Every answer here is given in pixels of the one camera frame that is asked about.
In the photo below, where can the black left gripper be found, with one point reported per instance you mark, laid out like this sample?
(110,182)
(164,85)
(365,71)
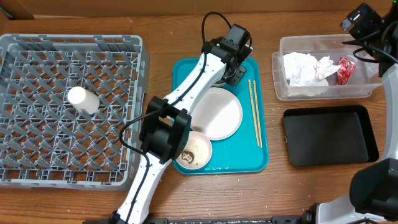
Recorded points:
(235,78)

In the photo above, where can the grey-white small bowl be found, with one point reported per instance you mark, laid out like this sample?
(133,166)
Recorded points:
(222,83)

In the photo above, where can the red snack wrapper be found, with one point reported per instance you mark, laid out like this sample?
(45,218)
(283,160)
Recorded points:
(345,71)

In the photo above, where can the small white tissue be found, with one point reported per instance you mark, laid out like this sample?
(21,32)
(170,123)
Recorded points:
(325,67)

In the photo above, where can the white round plate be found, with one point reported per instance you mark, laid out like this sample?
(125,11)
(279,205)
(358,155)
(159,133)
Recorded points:
(218,115)

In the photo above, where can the white napkin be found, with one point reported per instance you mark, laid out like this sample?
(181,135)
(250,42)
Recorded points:
(300,70)

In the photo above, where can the white plastic cup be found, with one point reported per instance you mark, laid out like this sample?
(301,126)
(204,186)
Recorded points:
(82,99)

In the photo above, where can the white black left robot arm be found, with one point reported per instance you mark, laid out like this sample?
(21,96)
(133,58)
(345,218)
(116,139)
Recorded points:
(160,135)

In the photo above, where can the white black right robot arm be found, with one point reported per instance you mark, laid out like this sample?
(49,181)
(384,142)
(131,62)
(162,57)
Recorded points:
(372,196)

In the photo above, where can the clear plastic waste bin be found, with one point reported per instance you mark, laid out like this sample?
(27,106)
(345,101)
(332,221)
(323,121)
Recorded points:
(361,84)

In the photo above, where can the grey plastic dishwasher rack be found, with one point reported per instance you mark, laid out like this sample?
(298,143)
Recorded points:
(45,141)

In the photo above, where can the pink bowl with food scraps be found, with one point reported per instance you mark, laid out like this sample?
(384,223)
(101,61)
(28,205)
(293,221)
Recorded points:
(197,152)

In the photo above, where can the black rectangular tray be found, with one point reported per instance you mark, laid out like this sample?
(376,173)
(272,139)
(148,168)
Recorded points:
(329,135)

